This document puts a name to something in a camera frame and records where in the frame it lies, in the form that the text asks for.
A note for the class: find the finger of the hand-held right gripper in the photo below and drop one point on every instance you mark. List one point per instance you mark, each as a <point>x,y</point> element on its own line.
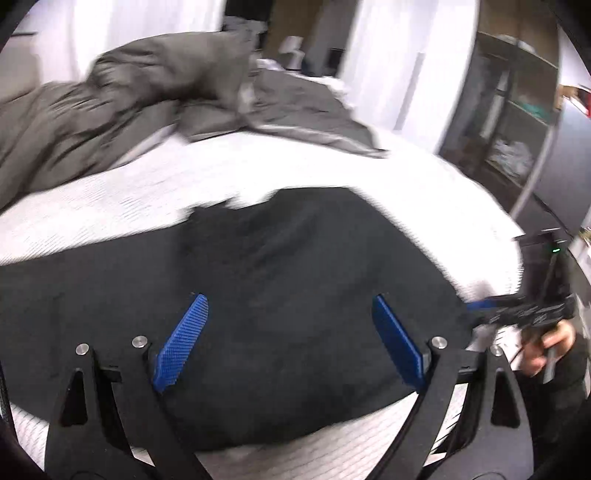
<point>482,307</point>

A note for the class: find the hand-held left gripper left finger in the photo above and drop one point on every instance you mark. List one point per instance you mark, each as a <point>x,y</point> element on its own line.
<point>182,344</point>

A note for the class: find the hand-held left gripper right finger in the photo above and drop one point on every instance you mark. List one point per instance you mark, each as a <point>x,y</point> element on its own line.
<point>399,344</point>

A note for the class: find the black pants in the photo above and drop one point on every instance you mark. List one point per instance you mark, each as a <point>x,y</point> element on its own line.
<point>277,286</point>

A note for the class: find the person's right forearm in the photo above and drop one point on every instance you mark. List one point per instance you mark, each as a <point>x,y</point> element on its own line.
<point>563,415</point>

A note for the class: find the person's right hand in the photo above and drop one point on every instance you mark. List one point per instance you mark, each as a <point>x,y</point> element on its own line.
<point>563,339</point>

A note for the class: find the white folded clothes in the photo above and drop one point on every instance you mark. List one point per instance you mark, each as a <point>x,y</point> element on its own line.
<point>510,154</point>

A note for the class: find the teal cloth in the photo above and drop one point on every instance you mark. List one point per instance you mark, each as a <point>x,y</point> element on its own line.
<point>531,110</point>

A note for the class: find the dark glass wardrobe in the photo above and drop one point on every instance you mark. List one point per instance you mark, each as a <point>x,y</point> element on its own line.
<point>498,92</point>

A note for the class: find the bed with white sheet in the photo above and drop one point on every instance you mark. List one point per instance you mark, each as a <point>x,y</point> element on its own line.
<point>323,166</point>

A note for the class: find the white wardrobe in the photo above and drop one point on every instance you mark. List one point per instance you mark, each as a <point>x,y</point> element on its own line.
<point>443,83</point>

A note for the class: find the grey duvet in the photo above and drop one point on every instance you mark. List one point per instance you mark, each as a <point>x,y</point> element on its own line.
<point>138,101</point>

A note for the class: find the beige padded headboard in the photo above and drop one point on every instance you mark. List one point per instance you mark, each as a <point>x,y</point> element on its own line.
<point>18,78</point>

